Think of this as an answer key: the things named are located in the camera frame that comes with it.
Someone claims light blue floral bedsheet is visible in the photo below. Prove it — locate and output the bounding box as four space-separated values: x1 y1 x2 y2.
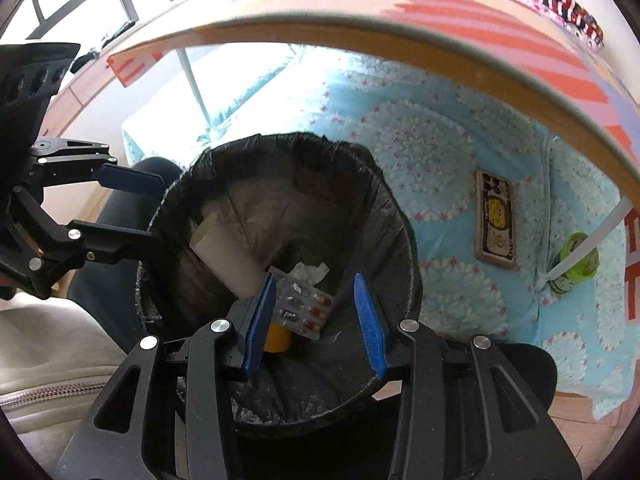
122 45 632 421

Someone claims cream paper tube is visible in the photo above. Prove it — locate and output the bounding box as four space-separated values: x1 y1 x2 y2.
189 212 266 300

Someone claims black bagged bin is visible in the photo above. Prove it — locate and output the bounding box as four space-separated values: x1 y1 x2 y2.
135 132 425 441

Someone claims green plastic bottle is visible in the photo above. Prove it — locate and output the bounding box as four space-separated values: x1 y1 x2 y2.
547 232 600 295

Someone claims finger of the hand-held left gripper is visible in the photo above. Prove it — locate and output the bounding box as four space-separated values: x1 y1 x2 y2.
31 140 166 199
14 186 155 301

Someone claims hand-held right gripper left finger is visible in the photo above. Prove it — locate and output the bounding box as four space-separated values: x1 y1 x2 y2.
55 272 278 480

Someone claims patterned phone case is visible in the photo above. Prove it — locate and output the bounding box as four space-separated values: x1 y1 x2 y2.
474 169 519 270

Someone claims pill blister pack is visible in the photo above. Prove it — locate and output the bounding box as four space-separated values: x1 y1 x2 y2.
270 267 335 338

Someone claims red blue striped pillow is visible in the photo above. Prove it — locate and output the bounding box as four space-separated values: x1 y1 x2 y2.
505 0 606 49

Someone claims white plastic rod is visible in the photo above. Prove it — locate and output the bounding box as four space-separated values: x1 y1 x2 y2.
537 195 634 291
179 49 212 128

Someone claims yellow tape roll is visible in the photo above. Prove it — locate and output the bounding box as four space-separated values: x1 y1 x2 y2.
263 322 294 353

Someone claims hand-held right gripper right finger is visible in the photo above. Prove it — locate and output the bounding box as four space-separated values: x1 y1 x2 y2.
353 273 583 480

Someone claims person's beige jacket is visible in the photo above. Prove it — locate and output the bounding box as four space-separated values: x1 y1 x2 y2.
0 292 151 466

